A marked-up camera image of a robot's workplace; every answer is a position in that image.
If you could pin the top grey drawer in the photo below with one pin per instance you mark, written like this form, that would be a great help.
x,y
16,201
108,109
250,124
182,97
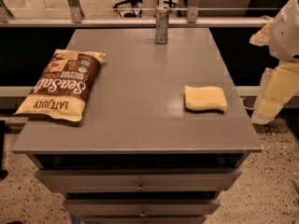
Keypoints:
x,y
92,181

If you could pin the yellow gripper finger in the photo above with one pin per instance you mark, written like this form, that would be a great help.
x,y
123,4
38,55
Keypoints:
x,y
277,87
261,38

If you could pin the grey drawer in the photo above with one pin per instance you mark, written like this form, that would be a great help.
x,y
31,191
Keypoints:
x,y
141,208
92,181

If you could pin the black office chair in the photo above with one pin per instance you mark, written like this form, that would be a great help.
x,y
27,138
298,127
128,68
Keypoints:
x,y
134,5

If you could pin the brown sea salt chip bag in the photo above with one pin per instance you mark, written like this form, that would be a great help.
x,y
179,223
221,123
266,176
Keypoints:
x,y
64,87

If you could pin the yellow sponge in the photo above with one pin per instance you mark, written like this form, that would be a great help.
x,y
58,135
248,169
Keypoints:
x,y
205,98

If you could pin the black object at left edge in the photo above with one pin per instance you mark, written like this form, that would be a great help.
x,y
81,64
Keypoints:
x,y
3,130

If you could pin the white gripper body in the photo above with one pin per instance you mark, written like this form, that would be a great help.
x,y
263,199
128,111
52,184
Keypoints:
x,y
285,36

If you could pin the grey drawer cabinet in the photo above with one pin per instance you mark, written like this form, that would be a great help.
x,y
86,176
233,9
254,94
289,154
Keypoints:
x,y
136,118

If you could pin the silver redbull can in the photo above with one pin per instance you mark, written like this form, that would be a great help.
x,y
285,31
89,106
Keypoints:
x,y
162,22

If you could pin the metal window railing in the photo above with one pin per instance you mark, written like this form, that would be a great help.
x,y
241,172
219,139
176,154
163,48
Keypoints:
x,y
75,13

